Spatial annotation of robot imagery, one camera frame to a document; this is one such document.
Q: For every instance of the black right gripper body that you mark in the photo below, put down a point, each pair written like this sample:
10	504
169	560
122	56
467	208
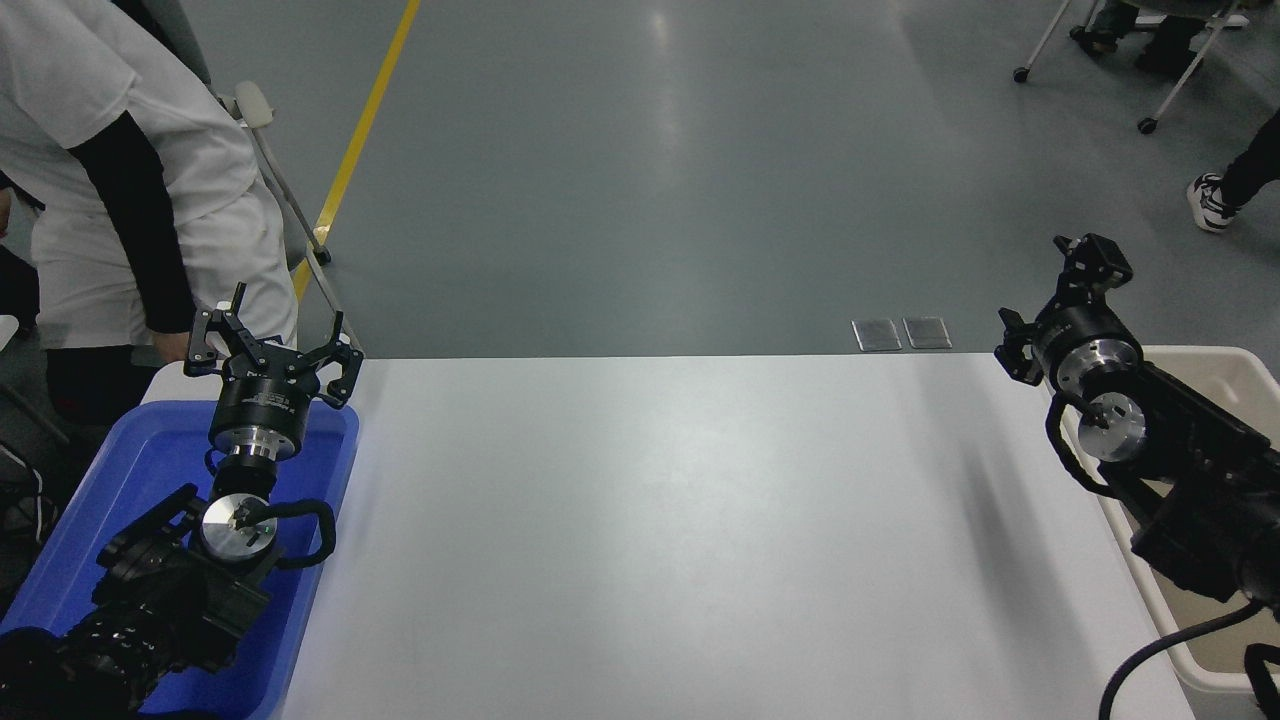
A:
1075	328

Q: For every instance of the standing person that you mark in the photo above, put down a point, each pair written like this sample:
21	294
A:
1250	170

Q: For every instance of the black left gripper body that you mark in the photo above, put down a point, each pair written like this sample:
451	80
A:
262	405

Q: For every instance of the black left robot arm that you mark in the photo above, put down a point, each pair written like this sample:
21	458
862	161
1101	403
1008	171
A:
170	600

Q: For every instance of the grey metal folding chair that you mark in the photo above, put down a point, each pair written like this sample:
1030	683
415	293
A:
255	105

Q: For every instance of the large pale bin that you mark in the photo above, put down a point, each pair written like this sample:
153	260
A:
1210	380

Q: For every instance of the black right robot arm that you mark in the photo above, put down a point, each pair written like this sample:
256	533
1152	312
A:
1200	460

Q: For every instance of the person's left hand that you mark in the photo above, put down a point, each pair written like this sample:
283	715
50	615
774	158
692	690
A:
175	346

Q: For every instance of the grey wheeled chair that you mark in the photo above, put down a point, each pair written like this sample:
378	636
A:
1147	124

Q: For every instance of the blue plastic tray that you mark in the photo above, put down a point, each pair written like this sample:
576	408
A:
140	470

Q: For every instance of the silver floor plate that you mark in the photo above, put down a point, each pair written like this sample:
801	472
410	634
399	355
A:
876	335
927	332

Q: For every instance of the person's left forearm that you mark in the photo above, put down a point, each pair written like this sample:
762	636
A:
165	290

